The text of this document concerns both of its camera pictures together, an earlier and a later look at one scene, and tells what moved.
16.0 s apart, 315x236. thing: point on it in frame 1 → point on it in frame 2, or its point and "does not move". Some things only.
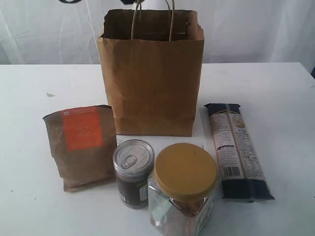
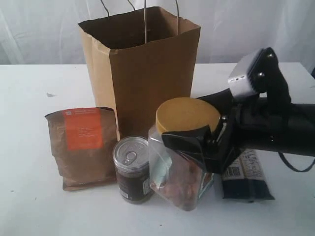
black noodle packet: [242, 179] does not move
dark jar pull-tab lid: [133, 160] does not move
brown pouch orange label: [84, 141] does not move
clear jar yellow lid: [183, 190] → [177, 178]
